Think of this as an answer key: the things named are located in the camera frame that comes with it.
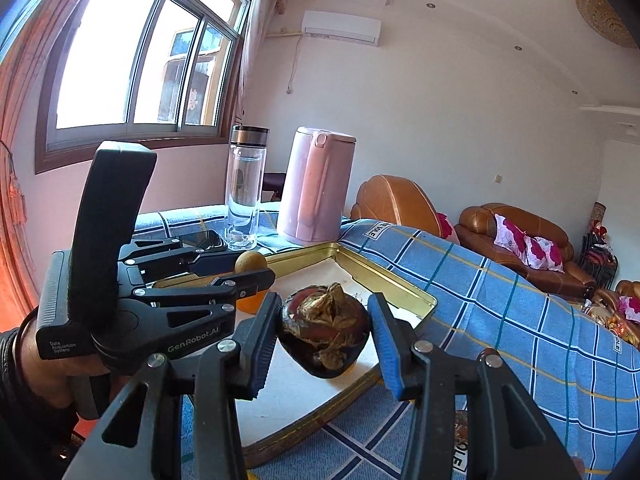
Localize brown leather armchair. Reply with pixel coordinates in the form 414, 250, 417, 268
595, 280, 640, 331
350, 175, 458, 246

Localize blue plaid tablecloth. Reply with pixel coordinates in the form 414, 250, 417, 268
132, 205, 640, 480

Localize black smartphone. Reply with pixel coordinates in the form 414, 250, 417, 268
167, 230, 228, 253

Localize pink electric kettle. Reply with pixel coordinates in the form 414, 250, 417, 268
276, 126, 357, 247

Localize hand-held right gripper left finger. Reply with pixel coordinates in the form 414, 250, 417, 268
72, 291, 283, 480

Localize brown framed sliding window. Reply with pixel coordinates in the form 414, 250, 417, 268
35, 0, 253, 173

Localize dark stool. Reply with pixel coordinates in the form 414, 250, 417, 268
262, 172, 288, 202

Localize coffee table with snacks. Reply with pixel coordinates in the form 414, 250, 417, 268
582, 300, 640, 348

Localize air conditioner cable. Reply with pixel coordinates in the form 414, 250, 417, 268
286, 35, 304, 95

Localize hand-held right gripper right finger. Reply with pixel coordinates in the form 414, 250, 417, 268
367, 291, 583, 480

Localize dark mangosteen with golden calyx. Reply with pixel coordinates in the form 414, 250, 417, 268
277, 282, 372, 378

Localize white air conditioner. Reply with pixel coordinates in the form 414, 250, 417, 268
301, 10, 382, 47

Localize large orange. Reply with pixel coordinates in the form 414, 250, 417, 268
236, 290, 266, 315

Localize gold metal tin tray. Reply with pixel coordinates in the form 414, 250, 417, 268
150, 241, 438, 461

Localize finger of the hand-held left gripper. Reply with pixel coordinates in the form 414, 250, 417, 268
117, 237, 242, 283
131, 267, 277, 308

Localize clear glass water bottle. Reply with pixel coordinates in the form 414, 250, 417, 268
225, 125, 271, 252

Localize beige lace curtain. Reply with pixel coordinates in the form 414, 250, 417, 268
235, 0, 291, 136

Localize brown leather sofa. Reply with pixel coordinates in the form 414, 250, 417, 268
455, 203, 598, 301

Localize person's left hand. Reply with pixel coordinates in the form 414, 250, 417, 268
19, 310, 110, 411

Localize orange curtain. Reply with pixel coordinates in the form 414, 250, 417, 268
0, 10, 56, 311

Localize round ceiling lamp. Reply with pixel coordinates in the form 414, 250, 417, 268
575, 0, 638, 50

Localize small tan longan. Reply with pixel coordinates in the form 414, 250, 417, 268
235, 251, 265, 275

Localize stacked dark chairs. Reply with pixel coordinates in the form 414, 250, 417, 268
580, 237, 618, 288

